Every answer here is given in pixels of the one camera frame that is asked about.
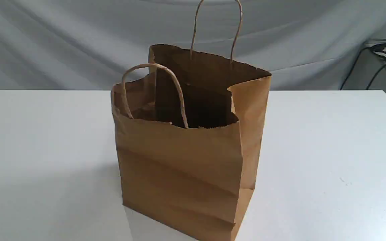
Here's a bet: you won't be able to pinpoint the white draped backdrop cloth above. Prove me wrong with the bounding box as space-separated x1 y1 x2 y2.
0 0 386 90

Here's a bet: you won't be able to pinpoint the brown paper bag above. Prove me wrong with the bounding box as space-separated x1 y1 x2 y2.
111 1 271 241

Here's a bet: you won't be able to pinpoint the black background cables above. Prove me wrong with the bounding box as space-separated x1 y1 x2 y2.
340 40 386 90

